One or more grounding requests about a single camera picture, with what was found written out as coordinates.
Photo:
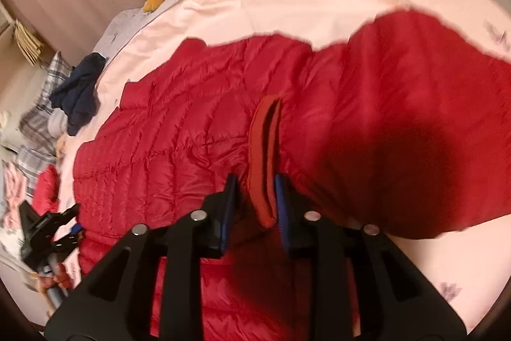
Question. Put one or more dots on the navy blue garment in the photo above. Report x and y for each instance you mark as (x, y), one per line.
(80, 93)

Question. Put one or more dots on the red down jacket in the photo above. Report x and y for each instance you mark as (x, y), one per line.
(191, 133)

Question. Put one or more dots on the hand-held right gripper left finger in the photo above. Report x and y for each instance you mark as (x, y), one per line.
(228, 217)

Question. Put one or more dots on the grey plaid pillow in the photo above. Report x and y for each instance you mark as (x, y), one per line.
(56, 69)

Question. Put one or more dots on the brown paper bags bundle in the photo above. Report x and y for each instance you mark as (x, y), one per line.
(28, 43)

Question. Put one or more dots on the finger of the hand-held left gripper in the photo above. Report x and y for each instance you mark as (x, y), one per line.
(64, 215)
(70, 239)

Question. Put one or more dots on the pinkish red puffer jacket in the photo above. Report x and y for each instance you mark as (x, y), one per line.
(44, 187)

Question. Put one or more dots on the grey bed sheet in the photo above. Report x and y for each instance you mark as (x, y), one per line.
(119, 29)

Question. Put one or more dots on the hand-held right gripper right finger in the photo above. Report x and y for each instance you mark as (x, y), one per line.
(282, 213)

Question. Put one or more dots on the pink printed quilt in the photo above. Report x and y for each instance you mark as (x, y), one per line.
(279, 5)

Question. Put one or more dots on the light grey garment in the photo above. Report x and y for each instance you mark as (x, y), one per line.
(58, 121)

